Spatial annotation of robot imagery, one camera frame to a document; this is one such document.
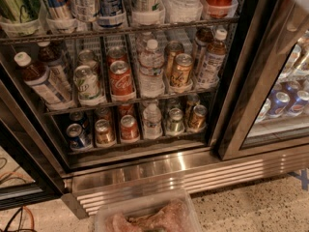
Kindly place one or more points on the top wire shelf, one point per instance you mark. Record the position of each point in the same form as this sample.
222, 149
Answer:
116, 31

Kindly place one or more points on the clear plastic food container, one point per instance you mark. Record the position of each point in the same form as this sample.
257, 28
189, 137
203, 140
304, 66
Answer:
169, 211

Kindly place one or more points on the red coca-cola can front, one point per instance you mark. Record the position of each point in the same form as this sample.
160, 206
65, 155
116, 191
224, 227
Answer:
120, 78

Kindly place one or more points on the red can bottom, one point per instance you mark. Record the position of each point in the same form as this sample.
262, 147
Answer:
129, 128

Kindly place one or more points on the middle wire shelf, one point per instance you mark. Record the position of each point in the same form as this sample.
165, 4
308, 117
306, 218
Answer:
173, 94

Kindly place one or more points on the bronze can bottom left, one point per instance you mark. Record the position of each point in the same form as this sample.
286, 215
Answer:
104, 133

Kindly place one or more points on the green white soda can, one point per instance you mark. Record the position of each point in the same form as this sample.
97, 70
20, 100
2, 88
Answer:
86, 82

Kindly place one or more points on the silver green can bottom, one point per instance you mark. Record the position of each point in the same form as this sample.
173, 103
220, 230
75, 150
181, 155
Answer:
175, 121

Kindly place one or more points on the rear silver soda can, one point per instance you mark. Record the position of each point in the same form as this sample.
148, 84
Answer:
89, 58

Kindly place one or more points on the right glass fridge door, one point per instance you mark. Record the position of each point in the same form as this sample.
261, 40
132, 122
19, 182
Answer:
279, 23

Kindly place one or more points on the gold can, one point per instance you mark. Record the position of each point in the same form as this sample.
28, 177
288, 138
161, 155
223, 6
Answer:
181, 70
198, 117
171, 50

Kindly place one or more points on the shelf water bottle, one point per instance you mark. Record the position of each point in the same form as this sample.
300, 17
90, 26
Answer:
151, 62
152, 121

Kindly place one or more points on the middle shelf water bottle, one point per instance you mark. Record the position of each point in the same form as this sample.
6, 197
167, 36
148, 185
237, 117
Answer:
151, 62

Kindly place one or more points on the stainless steel fridge base grille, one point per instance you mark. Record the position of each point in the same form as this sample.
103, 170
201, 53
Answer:
193, 171

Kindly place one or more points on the clear top water bottle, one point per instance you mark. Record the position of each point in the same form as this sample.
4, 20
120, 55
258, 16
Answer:
182, 10

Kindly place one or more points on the gold can front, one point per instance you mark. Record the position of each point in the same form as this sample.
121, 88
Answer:
181, 70

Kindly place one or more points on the red coca-cola can rear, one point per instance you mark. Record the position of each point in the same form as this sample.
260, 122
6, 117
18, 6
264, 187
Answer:
116, 53

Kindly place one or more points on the blue silver tall can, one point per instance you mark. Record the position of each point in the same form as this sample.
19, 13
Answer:
110, 7

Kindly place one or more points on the left open fridge door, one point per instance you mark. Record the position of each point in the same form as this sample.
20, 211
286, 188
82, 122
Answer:
17, 138

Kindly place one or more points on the rear left tea bottle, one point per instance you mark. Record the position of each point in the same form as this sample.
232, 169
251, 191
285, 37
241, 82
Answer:
54, 59

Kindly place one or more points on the pepsi can behind glass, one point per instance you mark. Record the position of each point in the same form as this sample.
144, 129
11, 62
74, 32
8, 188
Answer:
278, 102
297, 103

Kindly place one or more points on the blue pepsi can bottom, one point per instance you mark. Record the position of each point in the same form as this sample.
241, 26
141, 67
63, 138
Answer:
78, 137

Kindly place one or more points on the right tea bottle rear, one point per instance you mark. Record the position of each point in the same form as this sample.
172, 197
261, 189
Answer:
203, 37

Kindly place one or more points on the gold can bottom right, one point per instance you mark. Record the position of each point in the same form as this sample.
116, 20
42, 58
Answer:
198, 117

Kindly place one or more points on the front left tea bottle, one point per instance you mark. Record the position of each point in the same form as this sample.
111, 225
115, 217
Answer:
42, 80

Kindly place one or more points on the gold can rear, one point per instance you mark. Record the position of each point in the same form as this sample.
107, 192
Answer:
171, 50

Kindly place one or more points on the wire shelf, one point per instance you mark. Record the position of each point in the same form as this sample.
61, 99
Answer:
173, 94
116, 31

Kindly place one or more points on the bottom shelf water bottle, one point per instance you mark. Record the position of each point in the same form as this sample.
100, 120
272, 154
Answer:
152, 121

